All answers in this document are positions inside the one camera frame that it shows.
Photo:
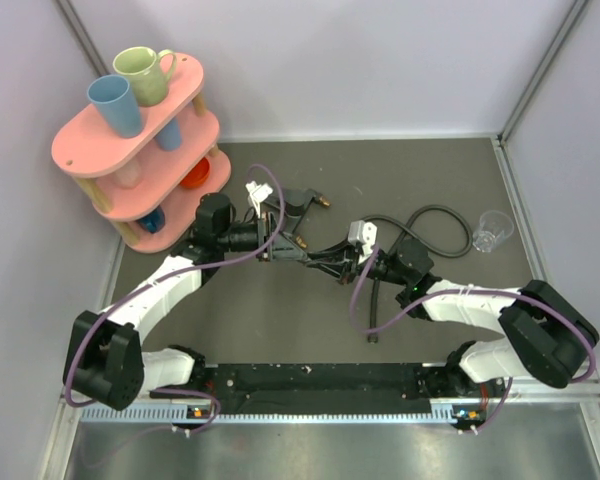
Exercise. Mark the green ceramic mug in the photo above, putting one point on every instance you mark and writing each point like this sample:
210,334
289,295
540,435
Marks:
147,71

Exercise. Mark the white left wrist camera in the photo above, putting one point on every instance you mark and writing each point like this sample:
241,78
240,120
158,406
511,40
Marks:
257,194

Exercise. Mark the grey slotted cable duct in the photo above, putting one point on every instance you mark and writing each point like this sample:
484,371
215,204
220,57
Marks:
183,414

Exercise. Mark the translucent pink cup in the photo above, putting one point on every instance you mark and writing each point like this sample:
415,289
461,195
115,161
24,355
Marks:
129,175

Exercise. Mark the blue plastic tumbler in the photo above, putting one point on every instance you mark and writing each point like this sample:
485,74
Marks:
113,98

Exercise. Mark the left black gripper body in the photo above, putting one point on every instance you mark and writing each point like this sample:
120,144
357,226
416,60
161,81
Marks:
265,230

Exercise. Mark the orange bowl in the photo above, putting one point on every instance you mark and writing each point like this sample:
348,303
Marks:
198,175

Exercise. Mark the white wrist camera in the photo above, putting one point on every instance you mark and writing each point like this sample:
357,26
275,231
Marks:
362,236
257,194

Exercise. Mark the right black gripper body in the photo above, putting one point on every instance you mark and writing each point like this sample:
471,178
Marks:
350,269

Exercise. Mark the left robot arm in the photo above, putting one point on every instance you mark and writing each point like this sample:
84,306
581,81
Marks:
105,360

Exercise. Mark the small blue cup middle shelf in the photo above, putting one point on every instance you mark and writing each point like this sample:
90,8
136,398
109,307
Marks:
169,137

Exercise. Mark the black fitting with brass connectors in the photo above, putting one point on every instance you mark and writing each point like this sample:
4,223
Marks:
297,205

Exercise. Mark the dark blue cup bottom shelf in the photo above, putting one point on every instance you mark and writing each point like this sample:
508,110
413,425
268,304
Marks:
153,222

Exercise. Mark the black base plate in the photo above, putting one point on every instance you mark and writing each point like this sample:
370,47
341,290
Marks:
340,388

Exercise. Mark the clear plastic cup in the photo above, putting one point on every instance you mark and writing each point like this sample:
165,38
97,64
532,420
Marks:
493,229

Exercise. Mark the pink three-tier shelf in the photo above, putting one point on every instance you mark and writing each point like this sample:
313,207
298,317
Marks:
89,151

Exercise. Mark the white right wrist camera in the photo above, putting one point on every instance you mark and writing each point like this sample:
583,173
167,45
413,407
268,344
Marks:
362,236

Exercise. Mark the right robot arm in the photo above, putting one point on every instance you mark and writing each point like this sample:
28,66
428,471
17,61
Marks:
540,334

